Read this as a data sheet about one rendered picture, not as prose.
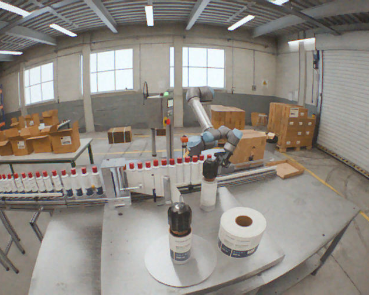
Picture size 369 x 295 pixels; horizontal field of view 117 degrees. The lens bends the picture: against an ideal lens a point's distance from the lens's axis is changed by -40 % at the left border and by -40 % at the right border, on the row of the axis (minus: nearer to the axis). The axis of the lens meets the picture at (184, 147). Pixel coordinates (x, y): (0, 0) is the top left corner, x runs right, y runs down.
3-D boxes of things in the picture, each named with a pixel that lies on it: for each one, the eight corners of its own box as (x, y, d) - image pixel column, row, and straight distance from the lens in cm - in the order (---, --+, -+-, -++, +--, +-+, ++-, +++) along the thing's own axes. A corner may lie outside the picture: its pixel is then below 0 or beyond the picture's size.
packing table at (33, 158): (-4, 199, 411) (-18, 160, 388) (16, 179, 455) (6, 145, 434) (88, 209, 272) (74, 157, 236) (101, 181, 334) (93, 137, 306)
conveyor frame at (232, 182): (67, 206, 136) (64, 201, 134) (70, 198, 145) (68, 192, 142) (276, 175, 169) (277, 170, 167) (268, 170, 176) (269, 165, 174)
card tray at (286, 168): (283, 179, 166) (284, 174, 164) (265, 167, 182) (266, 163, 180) (303, 172, 188) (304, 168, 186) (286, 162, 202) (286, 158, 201)
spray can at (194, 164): (194, 186, 130) (195, 158, 120) (188, 183, 133) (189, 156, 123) (199, 183, 133) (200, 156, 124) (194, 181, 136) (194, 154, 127)
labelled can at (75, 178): (76, 198, 133) (68, 171, 124) (77, 194, 137) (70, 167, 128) (83, 197, 131) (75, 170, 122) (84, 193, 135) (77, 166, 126)
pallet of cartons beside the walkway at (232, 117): (243, 146, 492) (246, 111, 472) (213, 147, 460) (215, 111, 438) (226, 133, 596) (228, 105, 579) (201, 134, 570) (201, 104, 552)
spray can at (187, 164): (181, 184, 131) (181, 157, 122) (184, 181, 135) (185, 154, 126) (188, 186, 129) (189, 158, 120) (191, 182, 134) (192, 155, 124)
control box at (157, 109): (148, 128, 116) (146, 97, 113) (160, 122, 131) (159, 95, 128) (163, 129, 111) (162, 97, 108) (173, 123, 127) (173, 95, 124)
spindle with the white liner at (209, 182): (202, 212, 107) (205, 164, 91) (197, 203, 113) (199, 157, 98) (217, 209, 110) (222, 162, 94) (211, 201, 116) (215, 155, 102)
